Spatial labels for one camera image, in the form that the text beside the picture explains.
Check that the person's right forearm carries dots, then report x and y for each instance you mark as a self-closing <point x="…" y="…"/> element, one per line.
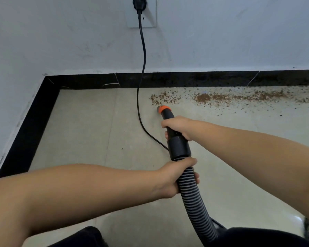
<point x="260" y="156"/>

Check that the white wall socket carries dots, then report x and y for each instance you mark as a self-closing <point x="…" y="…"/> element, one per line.
<point x="149" y="12"/>

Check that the person's left forearm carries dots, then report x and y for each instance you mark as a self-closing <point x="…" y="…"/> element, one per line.
<point x="67" y="198"/>

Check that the person's dark left trouser leg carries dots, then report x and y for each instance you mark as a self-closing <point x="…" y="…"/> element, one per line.
<point x="82" y="237"/>

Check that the person's dark trouser leg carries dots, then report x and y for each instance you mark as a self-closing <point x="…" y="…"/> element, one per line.
<point x="82" y="237"/>
<point x="260" y="237"/>

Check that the person's dark right trouser leg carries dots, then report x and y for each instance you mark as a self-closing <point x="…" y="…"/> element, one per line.
<point x="260" y="237"/>

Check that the person's right hand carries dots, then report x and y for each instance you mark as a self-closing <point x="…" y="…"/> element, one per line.
<point x="182" y="126"/>

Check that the brown dirt debris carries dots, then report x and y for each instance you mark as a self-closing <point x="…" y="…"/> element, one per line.
<point x="234" y="97"/>

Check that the black skirting board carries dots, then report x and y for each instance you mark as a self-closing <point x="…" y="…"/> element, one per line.
<point x="170" y="79"/>

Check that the person's left hand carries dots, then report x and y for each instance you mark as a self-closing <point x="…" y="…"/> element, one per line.
<point x="171" y="177"/>

